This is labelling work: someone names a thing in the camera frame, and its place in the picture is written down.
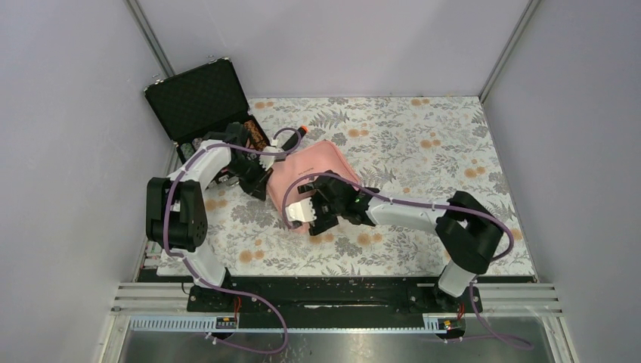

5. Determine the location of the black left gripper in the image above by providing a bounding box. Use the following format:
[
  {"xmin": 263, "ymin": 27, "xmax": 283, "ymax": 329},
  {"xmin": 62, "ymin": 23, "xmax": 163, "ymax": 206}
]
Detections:
[{"xmin": 225, "ymin": 156, "xmax": 274, "ymax": 201}]

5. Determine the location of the pink medicine kit bag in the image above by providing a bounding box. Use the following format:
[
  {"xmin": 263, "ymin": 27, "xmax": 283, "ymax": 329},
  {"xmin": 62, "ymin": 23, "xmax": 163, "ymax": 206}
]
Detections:
[{"xmin": 267, "ymin": 140, "xmax": 361, "ymax": 221}]

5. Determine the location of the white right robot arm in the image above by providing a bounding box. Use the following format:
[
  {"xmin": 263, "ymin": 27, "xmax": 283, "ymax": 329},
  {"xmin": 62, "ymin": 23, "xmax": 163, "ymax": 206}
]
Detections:
[{"xmin": 283, "ymin": 171, "xmax": 509, "ymax": 312}]

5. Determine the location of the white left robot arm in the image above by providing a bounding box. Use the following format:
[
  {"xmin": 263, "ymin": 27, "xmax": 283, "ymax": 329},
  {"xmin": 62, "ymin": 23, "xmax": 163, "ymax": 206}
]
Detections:
[{"xmin": 145, "ymin": 123, "xmax": 281, "ymax": 311}]

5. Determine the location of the black orange-tipped thermometer pen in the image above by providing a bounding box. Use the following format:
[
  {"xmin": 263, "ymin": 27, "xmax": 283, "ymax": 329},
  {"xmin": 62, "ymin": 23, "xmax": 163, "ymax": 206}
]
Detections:
[{"xmin": 282, "ymin": 126, "xmax": 308, "ymax": 151}]

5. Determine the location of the black poker chip case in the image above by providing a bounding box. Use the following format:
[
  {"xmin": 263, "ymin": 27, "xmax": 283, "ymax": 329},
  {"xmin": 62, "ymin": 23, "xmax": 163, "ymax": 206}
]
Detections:
[{"xmin": 144, "ymin": 57, "xmax": 269, "ymax": 162}]

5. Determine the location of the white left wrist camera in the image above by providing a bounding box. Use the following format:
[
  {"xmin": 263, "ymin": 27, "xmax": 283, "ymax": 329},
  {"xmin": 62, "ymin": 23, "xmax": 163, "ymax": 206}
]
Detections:
[{"xmin": 259, "ymin": 146, "xmax": 283, "ymax": 168}]

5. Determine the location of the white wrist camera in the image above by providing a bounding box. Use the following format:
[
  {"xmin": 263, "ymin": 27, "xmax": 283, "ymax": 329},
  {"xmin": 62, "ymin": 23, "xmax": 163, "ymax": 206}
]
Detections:
[
  {"xmin": 285, "ymin": 197, "xmax": 317, "ymax": 225},
  {"xmin": 259, "ymin": 146, "xmax": 283, "ymax": 168}
]

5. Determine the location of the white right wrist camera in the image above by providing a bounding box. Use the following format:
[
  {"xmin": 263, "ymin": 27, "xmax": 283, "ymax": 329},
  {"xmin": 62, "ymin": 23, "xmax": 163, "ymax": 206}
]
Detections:
[{"xmin": 285, "ymin": 197, "xmax": 317, "ymax": 225}]

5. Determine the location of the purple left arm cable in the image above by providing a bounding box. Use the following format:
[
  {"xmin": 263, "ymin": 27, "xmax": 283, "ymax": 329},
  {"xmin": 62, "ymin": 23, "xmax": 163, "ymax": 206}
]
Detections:
[{"xmin": 163, "ymin": 126, "xmax": 304, "ymax": 357}]

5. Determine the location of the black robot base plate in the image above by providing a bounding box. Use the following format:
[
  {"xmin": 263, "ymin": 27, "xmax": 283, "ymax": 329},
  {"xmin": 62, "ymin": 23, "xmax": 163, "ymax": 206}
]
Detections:
[{"xmin": 187, "ymin": 276, "xmax": 483, "ymax": 329}]

